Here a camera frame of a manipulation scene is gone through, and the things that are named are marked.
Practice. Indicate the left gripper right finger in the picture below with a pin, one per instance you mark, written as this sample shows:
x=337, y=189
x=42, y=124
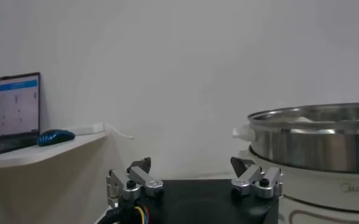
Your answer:
x=258, y=182

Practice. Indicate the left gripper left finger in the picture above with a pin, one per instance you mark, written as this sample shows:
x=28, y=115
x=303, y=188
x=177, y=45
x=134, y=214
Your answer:
x=136, y=182

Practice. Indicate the stainless steel steamer basket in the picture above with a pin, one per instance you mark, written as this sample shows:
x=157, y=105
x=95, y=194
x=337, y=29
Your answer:
x=313, y=149

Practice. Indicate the white electric cooker pot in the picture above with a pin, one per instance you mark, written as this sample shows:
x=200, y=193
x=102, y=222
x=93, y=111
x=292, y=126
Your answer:
x=319, y=194

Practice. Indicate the blue computer mouse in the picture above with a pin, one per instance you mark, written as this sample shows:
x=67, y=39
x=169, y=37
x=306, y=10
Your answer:
x=55, y=137

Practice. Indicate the white side table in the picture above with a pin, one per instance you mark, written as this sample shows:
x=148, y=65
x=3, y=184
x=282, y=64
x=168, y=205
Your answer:
x=39, y=182

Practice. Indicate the black laptop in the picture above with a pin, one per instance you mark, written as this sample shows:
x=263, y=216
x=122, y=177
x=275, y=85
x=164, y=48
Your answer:
x=14, y=112

